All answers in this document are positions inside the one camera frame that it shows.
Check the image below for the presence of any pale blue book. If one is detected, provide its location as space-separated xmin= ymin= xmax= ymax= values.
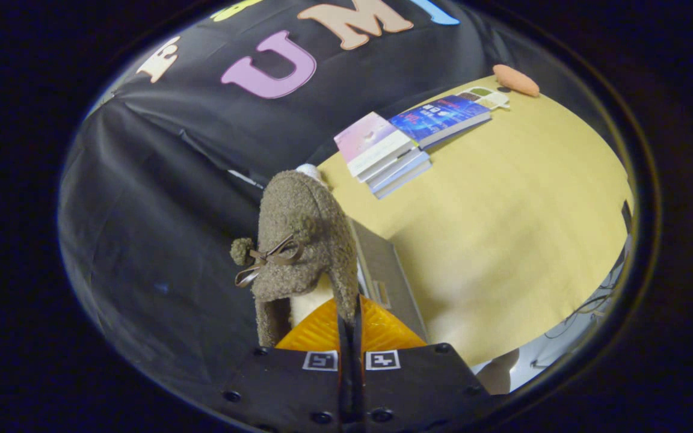
xmin=359 ymin=148 xmax=433 ymax=200

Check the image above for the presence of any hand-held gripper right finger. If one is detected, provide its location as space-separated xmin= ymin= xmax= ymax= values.
xmin=351 ymin=295 xmax=493 ymax=433

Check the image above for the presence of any cream fabric storage box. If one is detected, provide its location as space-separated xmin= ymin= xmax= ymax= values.
xmin=346 ymin=220 xmax=430 ymax=343

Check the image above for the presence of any black cable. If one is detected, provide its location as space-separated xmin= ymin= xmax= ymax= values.
xmin=532 ymin=287 xmax=624 ymax=369

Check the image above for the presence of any brown fuzzy shoe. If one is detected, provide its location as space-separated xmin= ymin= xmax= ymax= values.
xmin=230 ymin=170 xmax=360 ymax=348

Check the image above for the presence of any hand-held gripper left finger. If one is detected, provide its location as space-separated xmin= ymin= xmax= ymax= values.
xmin=217 ymin=299 xmax=353 ymax=433

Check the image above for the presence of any white fluffy ball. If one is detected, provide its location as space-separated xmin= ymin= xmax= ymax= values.
xmin=295 ymin=164 xmax=327 ymax=185

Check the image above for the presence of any pink book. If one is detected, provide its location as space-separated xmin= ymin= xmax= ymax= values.
xmin=334 ymin=112 xmax=414 ymax=178

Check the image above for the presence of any orange oval pad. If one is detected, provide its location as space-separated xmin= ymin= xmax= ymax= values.
xmin=493 ymin=64 xmax=540 ymax=97

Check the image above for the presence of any colour swatch card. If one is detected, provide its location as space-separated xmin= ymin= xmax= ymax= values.
xmin=458 ymin=86 xmax=511 ymax=111

